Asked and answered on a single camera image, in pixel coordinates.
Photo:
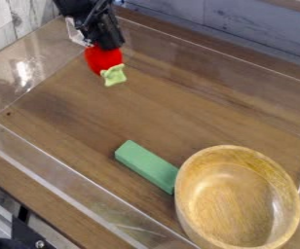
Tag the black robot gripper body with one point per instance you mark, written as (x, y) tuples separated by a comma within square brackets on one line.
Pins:
[(85, 11)]

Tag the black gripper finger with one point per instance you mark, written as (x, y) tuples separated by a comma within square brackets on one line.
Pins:
[(108, 34)]

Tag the red knitted strawberry toy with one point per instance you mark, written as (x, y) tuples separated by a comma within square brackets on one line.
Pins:
[(106, 64)]

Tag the wooden bowl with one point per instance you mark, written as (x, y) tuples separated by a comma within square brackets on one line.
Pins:
[(237, 201)]

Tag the green rectangular block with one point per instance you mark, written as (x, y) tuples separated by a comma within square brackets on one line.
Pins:
[(148, 165)]

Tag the black device with screw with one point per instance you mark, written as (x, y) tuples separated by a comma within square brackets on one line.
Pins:
[(25, 238)]

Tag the clear acrylic corner bracket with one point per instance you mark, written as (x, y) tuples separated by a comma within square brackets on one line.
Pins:
[(77, 37)]

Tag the clear acrylic back wall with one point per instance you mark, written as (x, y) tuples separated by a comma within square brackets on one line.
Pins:
[(237, 83)]

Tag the clear acrylic wall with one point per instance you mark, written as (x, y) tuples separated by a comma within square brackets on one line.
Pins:
[(237, 83), (94, 218)]

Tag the clear acrylic front wall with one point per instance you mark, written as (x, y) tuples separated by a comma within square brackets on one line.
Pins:
[(94, 218)]

